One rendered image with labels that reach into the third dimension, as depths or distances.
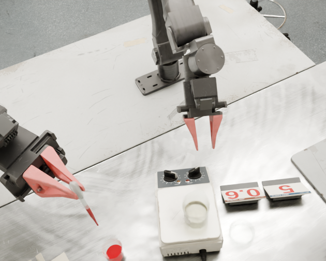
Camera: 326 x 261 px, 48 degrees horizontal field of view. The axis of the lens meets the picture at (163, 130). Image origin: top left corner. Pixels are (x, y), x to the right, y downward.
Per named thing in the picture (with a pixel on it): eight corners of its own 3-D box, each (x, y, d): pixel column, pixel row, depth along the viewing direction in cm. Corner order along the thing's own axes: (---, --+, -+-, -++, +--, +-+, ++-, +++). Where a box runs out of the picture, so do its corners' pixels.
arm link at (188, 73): (217, 80, 74) (213, 45, 73) (190, 83, 73) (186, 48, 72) (207, 82, 80) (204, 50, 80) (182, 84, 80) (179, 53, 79)
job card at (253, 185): (219, 186, 87) (220, 177, 83) (257, 182, 87) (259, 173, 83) (224, 209, 83) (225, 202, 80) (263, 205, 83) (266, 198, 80)
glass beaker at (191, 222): (205, 235, 72) (206, 220, 65) (179, 227, 73) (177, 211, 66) (213, 208, 75) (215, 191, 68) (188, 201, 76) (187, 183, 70)
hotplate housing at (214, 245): (154, 176, 90) (151, 160, 83) (207, 171, 89) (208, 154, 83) (162, 269, 77) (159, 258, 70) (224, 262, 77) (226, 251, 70)
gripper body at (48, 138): (55, 132, 55) (21, 115, 58) (6, 185, 50) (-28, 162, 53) (69, 155, 60) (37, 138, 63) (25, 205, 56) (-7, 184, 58)
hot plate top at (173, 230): (157, 190, 79) (156, 188, 78) (211, 184, 79) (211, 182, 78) (161, 245, 72) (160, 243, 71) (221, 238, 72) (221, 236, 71)
